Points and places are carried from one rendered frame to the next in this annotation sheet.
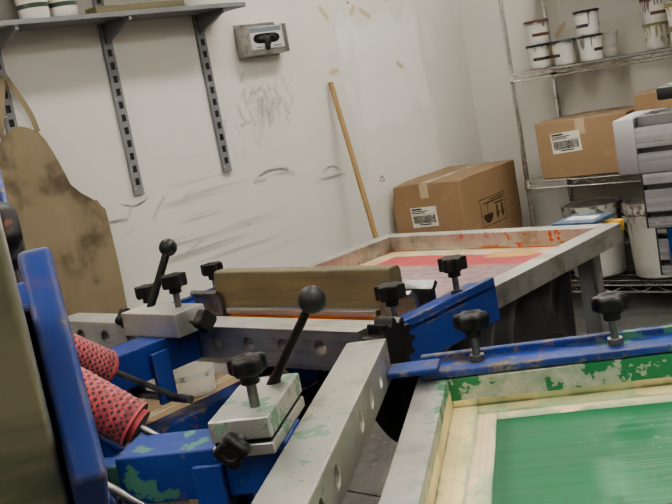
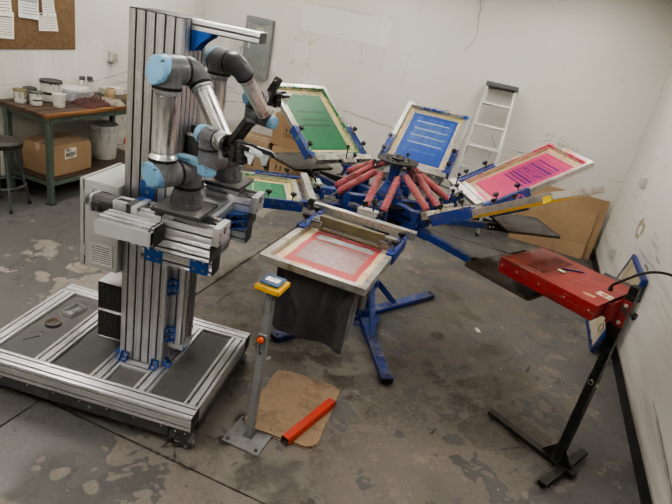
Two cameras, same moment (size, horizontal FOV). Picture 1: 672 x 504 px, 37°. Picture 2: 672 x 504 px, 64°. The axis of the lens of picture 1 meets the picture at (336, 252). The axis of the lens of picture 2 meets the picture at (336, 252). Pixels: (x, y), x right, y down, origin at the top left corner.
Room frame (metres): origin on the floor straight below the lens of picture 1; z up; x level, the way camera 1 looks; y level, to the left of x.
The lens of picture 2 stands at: (4.30, -1.31, 2.17)
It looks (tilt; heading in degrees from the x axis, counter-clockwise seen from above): 24 degrees down; 154
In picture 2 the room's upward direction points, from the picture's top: 11 degrees clockwise
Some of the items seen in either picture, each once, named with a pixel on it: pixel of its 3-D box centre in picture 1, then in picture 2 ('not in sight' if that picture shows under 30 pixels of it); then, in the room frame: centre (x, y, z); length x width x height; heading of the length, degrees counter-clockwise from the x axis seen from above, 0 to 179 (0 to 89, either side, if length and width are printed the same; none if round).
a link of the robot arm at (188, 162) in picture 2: not in sight; (187, 169); (1.96, -0.95, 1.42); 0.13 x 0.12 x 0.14; 121
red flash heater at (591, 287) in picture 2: not in sight; (567, 281); (2.38, 1.07, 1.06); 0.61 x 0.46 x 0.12; 18
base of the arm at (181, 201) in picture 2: not in sight; (186, 194); (1.96, -0.94, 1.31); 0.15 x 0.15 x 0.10
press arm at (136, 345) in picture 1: (140, 360); not in sight; (1.39, 0.30, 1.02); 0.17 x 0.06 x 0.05; 138
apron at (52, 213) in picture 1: (42, 221); not in sight; (3.53, 1.00, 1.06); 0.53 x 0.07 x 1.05; 138
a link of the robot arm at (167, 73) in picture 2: not in sight; (165, 123); (2.03, -1.06, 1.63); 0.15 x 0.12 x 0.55; 121
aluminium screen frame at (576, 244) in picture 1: (383, 286); (337, 249); (1.81, -0.07, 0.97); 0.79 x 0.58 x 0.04; 138
